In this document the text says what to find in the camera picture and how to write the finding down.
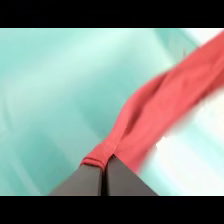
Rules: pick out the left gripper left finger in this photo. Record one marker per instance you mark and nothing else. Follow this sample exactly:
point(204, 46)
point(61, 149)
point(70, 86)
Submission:
point(85, 181)

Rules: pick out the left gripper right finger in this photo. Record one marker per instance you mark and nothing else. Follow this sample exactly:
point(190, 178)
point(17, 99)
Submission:
point(125, 181)

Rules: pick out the red T-shirt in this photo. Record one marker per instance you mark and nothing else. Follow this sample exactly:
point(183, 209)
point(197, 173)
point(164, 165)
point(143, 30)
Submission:
point(160, 103)

